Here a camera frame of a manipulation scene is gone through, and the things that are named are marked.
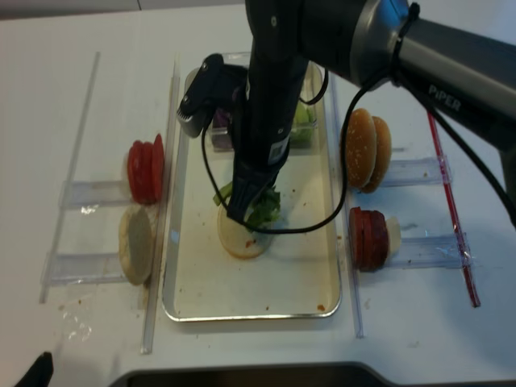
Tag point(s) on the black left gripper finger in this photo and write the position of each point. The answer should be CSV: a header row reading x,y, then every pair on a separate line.
x,y
40,373

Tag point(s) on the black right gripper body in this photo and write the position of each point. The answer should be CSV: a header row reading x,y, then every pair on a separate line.
x,y
270,101

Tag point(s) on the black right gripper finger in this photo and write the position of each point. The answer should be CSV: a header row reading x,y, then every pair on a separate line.
x,y
243,194

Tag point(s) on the green lettuce leaf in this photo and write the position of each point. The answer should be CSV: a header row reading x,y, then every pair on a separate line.
x,y
265,210

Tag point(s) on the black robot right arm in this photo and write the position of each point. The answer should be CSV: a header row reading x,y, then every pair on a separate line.
x,y
465,81

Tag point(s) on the green lettuce in box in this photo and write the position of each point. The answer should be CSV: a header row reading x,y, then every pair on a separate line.
x,y
304,123

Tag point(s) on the red tomato slice inner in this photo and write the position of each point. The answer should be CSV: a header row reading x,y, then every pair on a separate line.
x,y
157,166

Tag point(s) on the red tomato slice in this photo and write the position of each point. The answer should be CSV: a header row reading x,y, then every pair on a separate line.
x,y
157,166
139,172

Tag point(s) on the red tomato slice outer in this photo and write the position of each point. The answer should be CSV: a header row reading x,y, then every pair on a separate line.
x,y
139,172

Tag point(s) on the red meat patty stack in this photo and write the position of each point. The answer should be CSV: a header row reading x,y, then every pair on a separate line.
x,y
369,239

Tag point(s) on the white cheese slice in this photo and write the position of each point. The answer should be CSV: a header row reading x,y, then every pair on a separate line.
x,y
394,233

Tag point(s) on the clear tomato pusher track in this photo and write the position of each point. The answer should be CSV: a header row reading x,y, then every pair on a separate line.
x,y
77,194

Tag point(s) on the purple cabbage leaf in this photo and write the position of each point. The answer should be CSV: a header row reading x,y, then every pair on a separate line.
x,y
220,136

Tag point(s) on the clear plastic vegetable box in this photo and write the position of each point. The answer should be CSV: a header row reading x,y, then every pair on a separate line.
x,y
311,84

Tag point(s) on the bun bottom slice on tray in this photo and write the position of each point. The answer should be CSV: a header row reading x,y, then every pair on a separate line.
x,y
238,241

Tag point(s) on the white metal tray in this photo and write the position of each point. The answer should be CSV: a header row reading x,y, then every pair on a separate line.
x,y
216,270

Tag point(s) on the sesame bun top front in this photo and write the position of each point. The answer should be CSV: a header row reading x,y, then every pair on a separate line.
x,y
358,145

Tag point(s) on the clear bun pusher track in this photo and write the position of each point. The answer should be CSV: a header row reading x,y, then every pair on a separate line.
x,y
425,171
82,269

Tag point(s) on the upright bun bottom slice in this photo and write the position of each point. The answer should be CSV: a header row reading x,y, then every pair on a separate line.
x,y
136,244

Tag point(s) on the bun top rear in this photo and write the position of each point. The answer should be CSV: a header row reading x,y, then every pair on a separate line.
x,y
383,156

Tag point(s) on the clear bun top pusher track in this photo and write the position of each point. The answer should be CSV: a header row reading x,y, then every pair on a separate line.
x,y
425,171

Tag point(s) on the clear patty pusher track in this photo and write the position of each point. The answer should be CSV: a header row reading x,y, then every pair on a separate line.
x,y
443,251

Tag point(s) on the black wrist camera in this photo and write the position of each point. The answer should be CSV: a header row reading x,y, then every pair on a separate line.
x,y
214,87

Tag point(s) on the clear left inner rail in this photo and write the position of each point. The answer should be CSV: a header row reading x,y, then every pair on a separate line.
x,y
154,280

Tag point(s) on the clear rail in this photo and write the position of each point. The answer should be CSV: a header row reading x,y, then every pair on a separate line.
x,y
154,280
349,276
68,177

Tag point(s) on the clear right inner rail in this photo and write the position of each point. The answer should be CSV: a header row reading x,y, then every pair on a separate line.
x,y
349,276

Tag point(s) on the clear left outer rail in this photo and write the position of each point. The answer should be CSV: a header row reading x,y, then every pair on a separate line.
x,y
68,177

